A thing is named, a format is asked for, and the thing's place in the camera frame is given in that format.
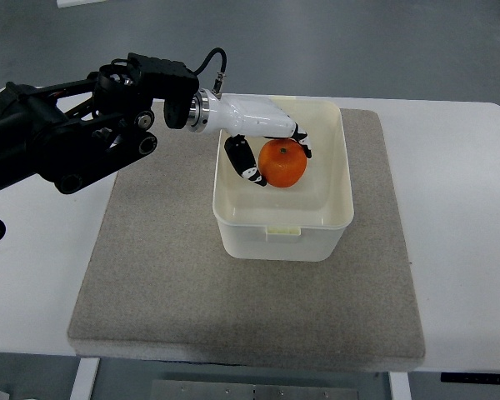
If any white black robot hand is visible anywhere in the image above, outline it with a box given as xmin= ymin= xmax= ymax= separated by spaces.
xmin=186 ymin=89 xmax=312 ymax=187

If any orange fruit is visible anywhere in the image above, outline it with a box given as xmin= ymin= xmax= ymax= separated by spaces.
xmin=257 ymin=138 xmax=308 ymax=188

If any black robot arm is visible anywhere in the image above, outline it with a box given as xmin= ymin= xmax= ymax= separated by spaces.
xmin=0 ymin=53 xmax=199 ymax=194

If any white plastic box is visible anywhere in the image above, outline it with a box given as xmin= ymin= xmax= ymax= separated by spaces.
xmin=212 ymin=96 xmax=354 ymax=262

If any grey felt mat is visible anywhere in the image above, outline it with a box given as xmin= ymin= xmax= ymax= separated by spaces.
xmin=67 ymin=108 xmax=425 ymax=371

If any white object top edge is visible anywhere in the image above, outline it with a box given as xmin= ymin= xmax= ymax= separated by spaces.
xmin=57 ymin=0 xmax=99 ymax=8

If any white table leg left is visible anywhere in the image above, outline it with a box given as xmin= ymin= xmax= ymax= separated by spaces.
xmin=69 ymin=357 xmax=100 ymax=400

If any white table leg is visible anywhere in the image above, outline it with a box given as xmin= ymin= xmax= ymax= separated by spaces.
xmin=69 ymin=357 xmax=100 ymax=400
xmin=389 ymin=372 xmax=413 ymax=400

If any white table leg right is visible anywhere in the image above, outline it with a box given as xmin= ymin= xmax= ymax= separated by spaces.
xmin=389 ymin=372 xmax=413 ymax=400

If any black table control panel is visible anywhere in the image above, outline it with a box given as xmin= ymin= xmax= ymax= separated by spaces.
xmin=440 ymin=372 xmax=500 ymax=385

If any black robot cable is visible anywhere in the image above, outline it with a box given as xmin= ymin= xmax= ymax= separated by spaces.
xmin=194 ymin=47 xmax=228 ymax=93

